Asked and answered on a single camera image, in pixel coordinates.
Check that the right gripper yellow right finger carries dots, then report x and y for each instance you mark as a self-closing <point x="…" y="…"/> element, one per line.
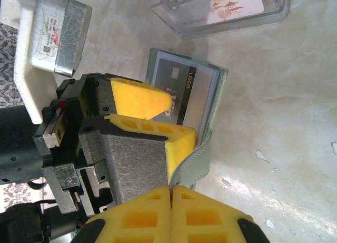
<point x="205" y="222"/>

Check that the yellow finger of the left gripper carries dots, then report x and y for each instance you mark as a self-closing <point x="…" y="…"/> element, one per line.
<point x="137" y="98"/>
<point x="137" y="161"/>

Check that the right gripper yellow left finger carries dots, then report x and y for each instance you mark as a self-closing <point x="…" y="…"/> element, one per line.
<point x="142" y="222"/>

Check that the black credit card LOGO print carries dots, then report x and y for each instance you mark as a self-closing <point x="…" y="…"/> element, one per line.
<point x="168" y="69"/>

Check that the green leather card holder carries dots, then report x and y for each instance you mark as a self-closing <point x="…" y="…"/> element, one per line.
<point x="196" y="161"/>

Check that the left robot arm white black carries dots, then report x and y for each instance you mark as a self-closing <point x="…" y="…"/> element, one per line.
<point x="21" y="222"/>

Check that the red and white box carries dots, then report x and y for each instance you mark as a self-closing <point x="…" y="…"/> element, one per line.
<point x="189" y="21"/>
<point x="237" y="5"/>

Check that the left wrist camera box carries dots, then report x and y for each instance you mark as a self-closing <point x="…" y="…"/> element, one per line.
<point x="58" y="29"/>

